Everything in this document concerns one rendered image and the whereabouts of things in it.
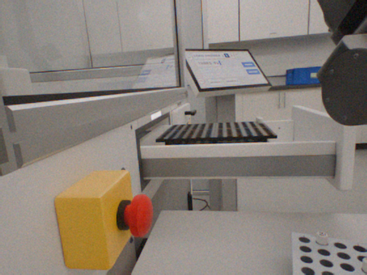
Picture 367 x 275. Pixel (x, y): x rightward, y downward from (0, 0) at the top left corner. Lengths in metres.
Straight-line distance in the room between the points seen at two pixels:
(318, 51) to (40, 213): 4.40
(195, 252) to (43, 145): 0.26
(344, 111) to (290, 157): 0.23
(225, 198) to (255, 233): 1.26
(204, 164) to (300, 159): 0.15
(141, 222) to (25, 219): 0.09
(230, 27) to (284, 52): 0.96
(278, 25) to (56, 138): 3.85
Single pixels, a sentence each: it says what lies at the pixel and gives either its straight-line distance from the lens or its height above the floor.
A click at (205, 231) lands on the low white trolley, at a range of 0.45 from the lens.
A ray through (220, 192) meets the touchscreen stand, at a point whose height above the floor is 0.33.
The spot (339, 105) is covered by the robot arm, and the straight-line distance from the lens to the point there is 0.24.
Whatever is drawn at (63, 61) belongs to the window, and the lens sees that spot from 0.31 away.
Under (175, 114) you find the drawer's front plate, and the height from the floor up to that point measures 0.92.
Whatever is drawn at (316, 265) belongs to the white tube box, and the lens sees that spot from 0.34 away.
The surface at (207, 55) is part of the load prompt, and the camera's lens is 1.55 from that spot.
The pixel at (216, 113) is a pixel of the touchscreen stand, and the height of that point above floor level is 0.82.
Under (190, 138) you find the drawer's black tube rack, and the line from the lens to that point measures 0.48.
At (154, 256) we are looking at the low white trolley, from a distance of 0.40.
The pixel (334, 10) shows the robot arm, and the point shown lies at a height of 1.07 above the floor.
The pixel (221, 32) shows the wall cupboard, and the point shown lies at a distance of 3.89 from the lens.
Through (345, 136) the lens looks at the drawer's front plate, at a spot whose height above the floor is 0.91.
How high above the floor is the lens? 1.00
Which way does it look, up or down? 12 degrees down
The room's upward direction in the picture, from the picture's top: 4 degrees counter-clockwise
